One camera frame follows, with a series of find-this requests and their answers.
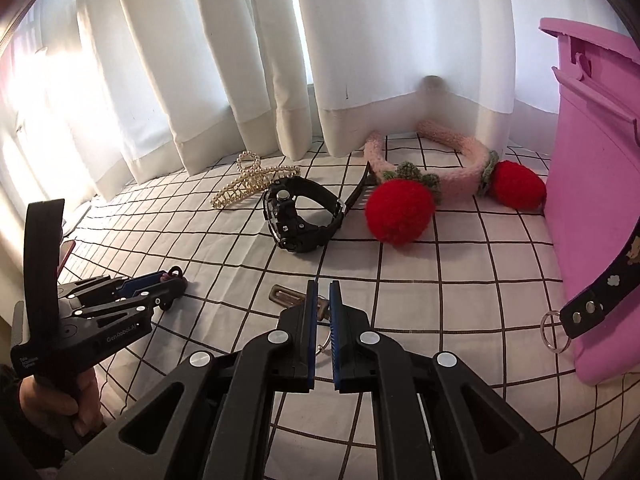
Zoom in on dark red phone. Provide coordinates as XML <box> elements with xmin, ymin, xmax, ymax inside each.
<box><xmin>56</xmin><ymin>240</ymin><xmax>76</xmax><ymax>275</ymax></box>

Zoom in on pink plastic bin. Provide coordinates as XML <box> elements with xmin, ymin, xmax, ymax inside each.
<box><xmin>539</xmin><ymin>18</ymin><xmax>639</xmax><ymax>385</ymax></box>

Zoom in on black patterned ribbon band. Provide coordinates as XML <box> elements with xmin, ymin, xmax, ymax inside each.
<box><xmin>560</xmin><ymin>223</ymin><xmax>640</xmax><ymax>339</ymax></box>

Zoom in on white curtain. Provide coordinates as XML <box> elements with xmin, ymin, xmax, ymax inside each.
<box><xmin>1</xmin><ymin>0</ymin><xmax>624</xmax><ymax>212</ymax></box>

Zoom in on black wrist watch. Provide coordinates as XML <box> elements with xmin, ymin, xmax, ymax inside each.
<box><xmin>262</xmin><ymin>165</ymin><xmax>374</xmax><ymax>254</ymax></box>

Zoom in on black purple hair tie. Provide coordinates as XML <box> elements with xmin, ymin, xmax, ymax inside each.
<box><xmin>158</xmin><ymin>264</ymin><xmax>188</xmax><ymax>291</ymax></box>

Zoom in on pearl hair claw clip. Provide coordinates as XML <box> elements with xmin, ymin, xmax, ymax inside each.
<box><xmin>210</xmin><ymin>151</ymin><xmax>300</xmax><ymax>210</ymax></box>

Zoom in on person left hand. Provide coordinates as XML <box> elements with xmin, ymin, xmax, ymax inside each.
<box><xmin>18</xmin><ymin>368</ymin><xmax>103</xmax><ymax>437</ymax></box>

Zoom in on brown snap hair clip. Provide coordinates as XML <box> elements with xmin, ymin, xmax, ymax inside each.
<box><xmin>269</xmin><ymin>284</ymin><xmax>330</xmax><ymax>321</ymax></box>

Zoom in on small silver ring bracelet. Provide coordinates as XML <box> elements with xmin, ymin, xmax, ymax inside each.
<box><xmin>539</xmin><ymin>310</ymin><xmax>573</xmax><ymax>354</ymax></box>

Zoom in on pink headband red pompoms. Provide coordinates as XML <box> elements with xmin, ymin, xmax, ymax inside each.
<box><xmin>363</xmin><ymin>120</ymin><xmax>547</xmax><ymax>246</ymax></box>

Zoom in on white grid tablecloth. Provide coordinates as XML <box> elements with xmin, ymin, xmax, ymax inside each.
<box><xmin>62</xmin><ymin>157</ymin><xmax>639</xmax><ymax>479</ymax></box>

